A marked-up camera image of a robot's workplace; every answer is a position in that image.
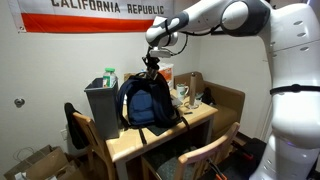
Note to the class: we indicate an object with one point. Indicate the light wooden desk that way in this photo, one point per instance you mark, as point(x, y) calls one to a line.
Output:
point(133, 141)

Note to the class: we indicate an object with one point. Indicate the wooden chair gray cushion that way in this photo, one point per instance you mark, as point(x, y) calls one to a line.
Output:
point(196, 156)

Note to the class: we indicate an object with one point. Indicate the black jacket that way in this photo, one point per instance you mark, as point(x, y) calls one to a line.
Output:
point(74, 130)

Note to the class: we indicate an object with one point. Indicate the black flat pad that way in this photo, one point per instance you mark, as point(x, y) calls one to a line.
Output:
point(159, 129)

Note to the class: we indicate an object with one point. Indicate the navy blue backpack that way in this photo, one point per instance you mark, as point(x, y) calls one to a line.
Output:
point(146, 105)

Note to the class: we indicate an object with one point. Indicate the paper towel multipack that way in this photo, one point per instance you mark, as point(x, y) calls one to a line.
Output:
point(167, 73)

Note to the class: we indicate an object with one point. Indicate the red black tool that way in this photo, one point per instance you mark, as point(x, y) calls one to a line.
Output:
point(245, 152)

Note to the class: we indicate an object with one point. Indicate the round metal door stop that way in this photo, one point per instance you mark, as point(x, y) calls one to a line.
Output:
point(19, 102)

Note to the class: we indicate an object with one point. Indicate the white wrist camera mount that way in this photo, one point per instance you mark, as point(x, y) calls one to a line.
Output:
point(160, 52)

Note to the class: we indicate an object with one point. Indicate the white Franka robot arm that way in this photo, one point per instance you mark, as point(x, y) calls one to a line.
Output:
point(296, 100)

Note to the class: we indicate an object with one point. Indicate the white wall outlet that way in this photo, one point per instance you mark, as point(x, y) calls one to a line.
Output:
point(64, 134)

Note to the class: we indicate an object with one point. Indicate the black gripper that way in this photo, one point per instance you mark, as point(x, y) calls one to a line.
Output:
point(152, 61)

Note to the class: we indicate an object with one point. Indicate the plain wooden chair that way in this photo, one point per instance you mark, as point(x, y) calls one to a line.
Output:
point(95, 140)

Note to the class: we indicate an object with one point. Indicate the brown armchair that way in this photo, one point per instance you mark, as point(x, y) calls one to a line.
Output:
point(228, 106)

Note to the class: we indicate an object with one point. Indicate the black marker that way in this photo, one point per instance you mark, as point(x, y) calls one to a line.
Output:
point(188, 113)

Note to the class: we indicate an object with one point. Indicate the orange black clamp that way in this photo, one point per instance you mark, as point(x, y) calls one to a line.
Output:
point(216, 170)

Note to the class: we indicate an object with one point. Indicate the gray plastic trash bin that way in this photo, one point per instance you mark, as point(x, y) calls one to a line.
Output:
point(103, 113)

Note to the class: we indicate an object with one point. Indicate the brown snack bag green label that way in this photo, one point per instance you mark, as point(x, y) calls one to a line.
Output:
point(129, 76)

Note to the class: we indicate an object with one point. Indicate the white light switch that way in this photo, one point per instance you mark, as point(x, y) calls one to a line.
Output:
point(265, 56)

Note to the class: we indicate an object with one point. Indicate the white mug green logo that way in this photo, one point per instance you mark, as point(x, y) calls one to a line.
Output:
point(181, 90)

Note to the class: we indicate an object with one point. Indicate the silver metal flask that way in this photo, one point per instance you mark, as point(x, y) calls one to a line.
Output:
point(152, 74)

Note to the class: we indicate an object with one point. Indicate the tall cardboard tube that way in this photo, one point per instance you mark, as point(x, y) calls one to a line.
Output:
point(193, 90)

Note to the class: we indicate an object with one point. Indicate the clear bottle green cap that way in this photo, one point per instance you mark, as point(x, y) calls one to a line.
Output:
point(109, 79)

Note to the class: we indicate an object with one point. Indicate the large brown paper bag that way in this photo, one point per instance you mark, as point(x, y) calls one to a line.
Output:
point(40, 163)

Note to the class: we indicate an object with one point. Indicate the California Republic flag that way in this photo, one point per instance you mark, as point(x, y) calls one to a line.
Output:
point(83, 23)

